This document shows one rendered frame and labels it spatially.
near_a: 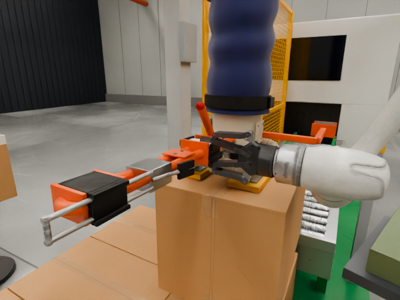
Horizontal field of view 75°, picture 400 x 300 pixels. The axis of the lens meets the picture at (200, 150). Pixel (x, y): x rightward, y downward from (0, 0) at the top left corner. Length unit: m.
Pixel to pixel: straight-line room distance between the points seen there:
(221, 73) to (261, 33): 0.16
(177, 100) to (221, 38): 1.52
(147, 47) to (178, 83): 10.66
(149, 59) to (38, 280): 11.94
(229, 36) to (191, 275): 0.74
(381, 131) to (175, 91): 1.81
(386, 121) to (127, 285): 1.06
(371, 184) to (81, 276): 1.14
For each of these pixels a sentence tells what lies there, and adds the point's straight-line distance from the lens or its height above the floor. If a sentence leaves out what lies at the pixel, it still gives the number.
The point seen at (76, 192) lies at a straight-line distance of 0.41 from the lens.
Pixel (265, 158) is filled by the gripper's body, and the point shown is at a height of 1.19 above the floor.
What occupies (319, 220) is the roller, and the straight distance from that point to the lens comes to 1.75.
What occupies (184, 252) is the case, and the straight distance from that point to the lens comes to 0.88.
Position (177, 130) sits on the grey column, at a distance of 2.36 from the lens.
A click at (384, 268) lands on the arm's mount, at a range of 1.07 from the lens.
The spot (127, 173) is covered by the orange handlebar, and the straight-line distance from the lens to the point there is 0.51.
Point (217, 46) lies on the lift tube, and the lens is 0.84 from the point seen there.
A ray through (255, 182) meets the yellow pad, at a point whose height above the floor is 1.07.
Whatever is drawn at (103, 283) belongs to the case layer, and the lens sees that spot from 1.27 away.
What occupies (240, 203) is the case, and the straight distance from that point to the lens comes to 0.71.
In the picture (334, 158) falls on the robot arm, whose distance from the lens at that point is 0.57.
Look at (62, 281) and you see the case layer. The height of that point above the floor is 0.54.
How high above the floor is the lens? 1.37
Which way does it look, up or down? 16 degrees down
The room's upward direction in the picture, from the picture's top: straight up
